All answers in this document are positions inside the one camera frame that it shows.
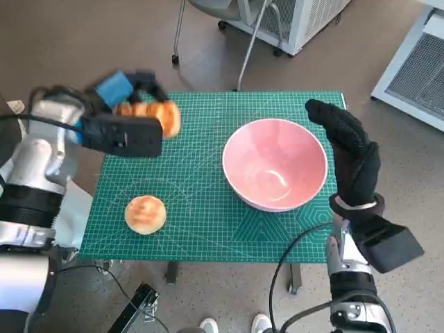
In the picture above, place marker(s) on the white louvred unit on casters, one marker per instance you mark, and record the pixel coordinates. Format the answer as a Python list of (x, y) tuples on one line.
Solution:
[(312, 19)]

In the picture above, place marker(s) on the green cutting mat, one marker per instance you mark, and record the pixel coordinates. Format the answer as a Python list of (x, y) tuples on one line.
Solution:
[(208, 173)]

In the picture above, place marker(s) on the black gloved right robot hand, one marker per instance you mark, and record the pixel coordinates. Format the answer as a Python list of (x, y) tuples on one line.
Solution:
[(354, 159)]

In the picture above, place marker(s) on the white cabinet with mesh panel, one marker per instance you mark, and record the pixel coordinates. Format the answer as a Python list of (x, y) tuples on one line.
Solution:
[(416, 69)]

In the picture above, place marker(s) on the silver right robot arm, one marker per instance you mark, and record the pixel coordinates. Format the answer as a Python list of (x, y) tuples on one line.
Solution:
[(350, 281)]

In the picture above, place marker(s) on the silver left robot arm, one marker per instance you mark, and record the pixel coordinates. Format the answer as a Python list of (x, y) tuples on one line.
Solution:
[(38, 156)]

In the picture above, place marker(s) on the pink bowl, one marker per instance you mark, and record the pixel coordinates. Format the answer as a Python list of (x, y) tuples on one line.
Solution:
[(274, 156)]

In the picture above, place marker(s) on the black table leg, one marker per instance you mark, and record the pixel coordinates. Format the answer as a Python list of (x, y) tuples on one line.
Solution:
[(171, 272), (294, 277)]

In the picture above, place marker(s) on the oblong braided toy bread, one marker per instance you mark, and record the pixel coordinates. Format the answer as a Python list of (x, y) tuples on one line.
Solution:
[(170, 119)]

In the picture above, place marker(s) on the grey chair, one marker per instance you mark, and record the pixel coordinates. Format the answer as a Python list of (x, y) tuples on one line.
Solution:
[(215, 7)]

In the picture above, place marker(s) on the round toy bread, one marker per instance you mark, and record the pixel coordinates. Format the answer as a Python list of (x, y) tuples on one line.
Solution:
[(145, 215)]

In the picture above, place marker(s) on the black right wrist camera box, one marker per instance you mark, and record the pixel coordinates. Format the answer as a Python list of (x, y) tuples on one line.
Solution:
[(392, 246)]

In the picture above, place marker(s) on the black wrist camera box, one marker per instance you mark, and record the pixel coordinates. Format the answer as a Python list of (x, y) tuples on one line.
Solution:
[(392, 246), (132, 137)]

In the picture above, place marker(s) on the bare left hand blue tape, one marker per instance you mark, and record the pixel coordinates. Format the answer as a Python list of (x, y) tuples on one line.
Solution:
[(114, 88)]

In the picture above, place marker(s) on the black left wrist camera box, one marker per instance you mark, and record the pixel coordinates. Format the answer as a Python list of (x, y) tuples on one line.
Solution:
[(132, 137)]

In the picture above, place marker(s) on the black metal stand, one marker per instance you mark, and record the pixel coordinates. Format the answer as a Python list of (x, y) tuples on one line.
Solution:
[(132, 308)]

